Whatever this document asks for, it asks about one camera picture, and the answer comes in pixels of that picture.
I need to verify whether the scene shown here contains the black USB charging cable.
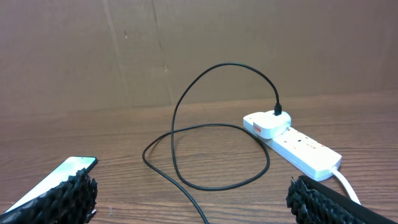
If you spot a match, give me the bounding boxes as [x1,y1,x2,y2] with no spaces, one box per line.
[142,62,283,224]

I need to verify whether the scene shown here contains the white power strip cord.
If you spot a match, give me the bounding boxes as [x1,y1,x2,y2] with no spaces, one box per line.
[331,167,362,205]

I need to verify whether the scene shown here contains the white charger plug adapter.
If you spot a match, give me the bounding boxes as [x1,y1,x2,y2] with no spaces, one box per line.
[252,111,292,139]

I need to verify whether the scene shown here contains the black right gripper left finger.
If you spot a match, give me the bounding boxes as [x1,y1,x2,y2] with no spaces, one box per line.
[1,168,98,224]

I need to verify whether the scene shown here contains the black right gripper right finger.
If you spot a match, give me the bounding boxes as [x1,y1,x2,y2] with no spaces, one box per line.
[286,175,397,224]

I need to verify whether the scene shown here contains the Galaxy S24 smartphone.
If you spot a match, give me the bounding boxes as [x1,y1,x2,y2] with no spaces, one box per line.
[5,156,98,213]

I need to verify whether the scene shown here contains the white power strip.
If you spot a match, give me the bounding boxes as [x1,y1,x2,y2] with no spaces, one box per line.
[243,112,342,181]

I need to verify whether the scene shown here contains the cardboard back panel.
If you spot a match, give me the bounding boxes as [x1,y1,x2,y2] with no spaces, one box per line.
[1,1,397,116]

